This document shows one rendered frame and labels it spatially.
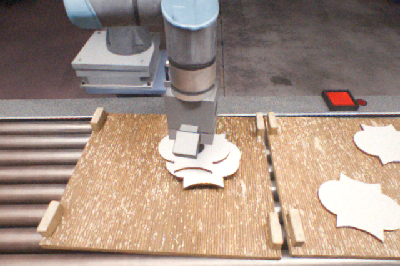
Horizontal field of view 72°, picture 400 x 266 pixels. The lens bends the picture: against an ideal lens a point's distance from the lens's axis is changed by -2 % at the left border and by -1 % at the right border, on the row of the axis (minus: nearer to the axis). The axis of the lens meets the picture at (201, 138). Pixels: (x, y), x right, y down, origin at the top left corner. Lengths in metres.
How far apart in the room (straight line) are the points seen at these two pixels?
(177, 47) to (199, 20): 0.05
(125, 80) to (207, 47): 0.55
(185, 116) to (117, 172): 0.21
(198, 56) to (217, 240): 0.30
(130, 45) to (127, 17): 0.45
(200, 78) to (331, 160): 0.36
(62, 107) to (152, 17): 0.46
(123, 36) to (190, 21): 0.56
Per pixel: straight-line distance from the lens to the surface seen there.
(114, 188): 0.58
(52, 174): 0.68
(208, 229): 0.51
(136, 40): 0.95
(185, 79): 0.43
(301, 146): 0.67
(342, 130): 0.74
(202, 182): 0.53
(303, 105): 0.82
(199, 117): 0.48
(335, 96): 0.86
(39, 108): 0.88
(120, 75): 0.92
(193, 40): 0.40
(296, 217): 0.52
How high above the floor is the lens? 1.39
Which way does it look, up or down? 45 degrees down
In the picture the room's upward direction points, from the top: straight up
